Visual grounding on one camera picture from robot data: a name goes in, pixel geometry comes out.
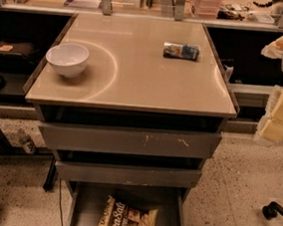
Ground black table leg frame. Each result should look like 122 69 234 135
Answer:
0 128 56 191

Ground brown sea salt chip bag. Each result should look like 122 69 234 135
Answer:
98 196 158 226

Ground small blue snack packet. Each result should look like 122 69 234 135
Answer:
163 42 201 61

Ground black bag on shelf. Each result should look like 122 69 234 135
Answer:
0 41 38 62

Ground white ceramic bowl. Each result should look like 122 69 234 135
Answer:
46 43 90 78

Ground grey drawer cabinet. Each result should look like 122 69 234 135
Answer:
9 6 249 226

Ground grey open bottom drawer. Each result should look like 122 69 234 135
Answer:
67 182 184 226

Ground grey middle drawer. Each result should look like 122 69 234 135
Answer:
56 161 201 188

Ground pink stacked trays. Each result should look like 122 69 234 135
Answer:
190 0 222 19

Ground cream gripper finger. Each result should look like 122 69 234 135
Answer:
254 85 283 143
260 36 283 60

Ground grey top drawer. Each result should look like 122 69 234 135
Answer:
39 122 221 159

